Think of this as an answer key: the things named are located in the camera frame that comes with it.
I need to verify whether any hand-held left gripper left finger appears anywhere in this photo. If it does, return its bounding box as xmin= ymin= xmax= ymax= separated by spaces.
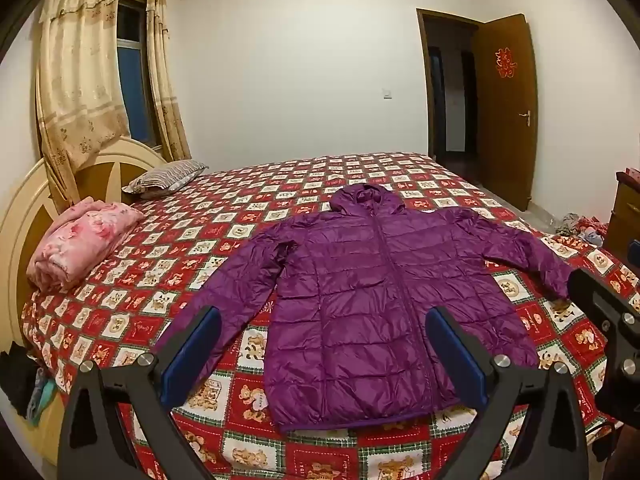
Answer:
xmin=56 ymin=305 xmax=223 ymax=480

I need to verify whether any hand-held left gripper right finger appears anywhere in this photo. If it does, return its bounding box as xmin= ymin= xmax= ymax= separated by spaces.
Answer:
xmin=424 ymin=306 xmax=591 ymax=480

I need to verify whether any purple puffer jacket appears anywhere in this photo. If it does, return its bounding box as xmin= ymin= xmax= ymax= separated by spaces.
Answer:
xmin=152 ymin=183 xmax=576 ymax=433

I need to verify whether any pile of clothes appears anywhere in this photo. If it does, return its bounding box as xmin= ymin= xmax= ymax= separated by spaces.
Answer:
xmin=552 ymin=212 xmax=608 ymax=247

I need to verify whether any wooden cabinet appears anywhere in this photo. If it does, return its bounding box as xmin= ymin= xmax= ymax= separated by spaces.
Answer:
xmin=602 ymin=170 xmax=640 ymax=266

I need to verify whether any bed with red patterned sheet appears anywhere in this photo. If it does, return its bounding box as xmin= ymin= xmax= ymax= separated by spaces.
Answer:
xmin=20 ymin=151 xmax=640 ymax=480

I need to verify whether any teal cloth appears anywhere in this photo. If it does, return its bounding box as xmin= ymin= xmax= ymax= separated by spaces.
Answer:
xmin=27 ymin=367 xmax=58 ymax=427

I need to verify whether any pink floral folded blanket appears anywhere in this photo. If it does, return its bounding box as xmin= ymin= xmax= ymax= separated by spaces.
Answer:
xmin=26 ymin=196 xmax=147 ymax=292

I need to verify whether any brown wooden door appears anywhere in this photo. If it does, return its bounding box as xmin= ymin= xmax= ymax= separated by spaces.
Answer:
xmin=471 ymin=14 xmax=540 ymax=212

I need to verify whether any dark cloth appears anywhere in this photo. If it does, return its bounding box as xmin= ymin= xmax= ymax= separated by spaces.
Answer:
xmin=0 ymin=342 xmax=41 ymax=417

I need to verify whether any striped pillow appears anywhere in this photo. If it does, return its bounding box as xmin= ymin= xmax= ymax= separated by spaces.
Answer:
xmin=122 ymin=159 xmax=210 ymax=200

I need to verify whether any cream wooden headboard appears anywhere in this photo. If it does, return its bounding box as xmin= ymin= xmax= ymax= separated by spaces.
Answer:
xmin=0 ymin=138 xmax=168 ymax=311

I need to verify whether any red paper door decoration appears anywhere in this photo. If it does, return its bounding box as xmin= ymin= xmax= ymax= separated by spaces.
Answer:
xmin=494 ymin=48 xmax=517 ymax=77

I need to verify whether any narrow beige floral curtain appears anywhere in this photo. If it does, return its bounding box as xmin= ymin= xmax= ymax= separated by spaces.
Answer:
xmin=145 ymin=0 xmax=192 ymax=162

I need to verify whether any window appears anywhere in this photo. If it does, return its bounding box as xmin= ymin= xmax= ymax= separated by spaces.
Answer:
xmin=116 ymin=0 xmax=163 ymax=153

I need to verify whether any wide beige floral curtain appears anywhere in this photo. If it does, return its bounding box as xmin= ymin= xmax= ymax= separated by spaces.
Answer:
xmin=34 ymin=0 xmax=132 ymax=213

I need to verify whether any dark wooden door frame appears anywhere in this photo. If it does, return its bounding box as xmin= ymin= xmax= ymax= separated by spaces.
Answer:
xmin=416 ymin=8 xmax=485 ymax=186

